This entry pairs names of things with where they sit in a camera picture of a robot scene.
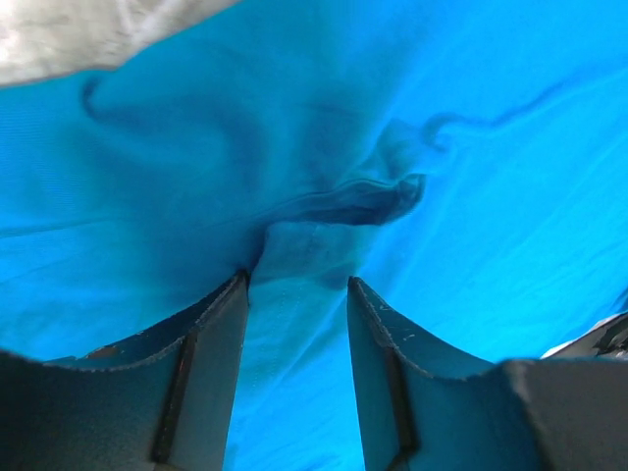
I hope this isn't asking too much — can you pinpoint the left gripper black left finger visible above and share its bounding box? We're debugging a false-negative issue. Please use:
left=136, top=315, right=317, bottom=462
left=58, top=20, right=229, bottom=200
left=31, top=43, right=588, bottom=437
left=1, top=272, right=249, bottom=470

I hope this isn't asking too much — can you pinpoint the teal blue t shirt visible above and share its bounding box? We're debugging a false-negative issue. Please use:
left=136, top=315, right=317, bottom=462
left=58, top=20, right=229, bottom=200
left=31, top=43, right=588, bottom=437
left=1, top=1, right=627, bottom=470

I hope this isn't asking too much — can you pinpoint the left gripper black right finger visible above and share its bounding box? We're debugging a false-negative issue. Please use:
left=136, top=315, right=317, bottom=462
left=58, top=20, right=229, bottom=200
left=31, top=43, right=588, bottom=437
left=347, top=277, right=627, bottom=471

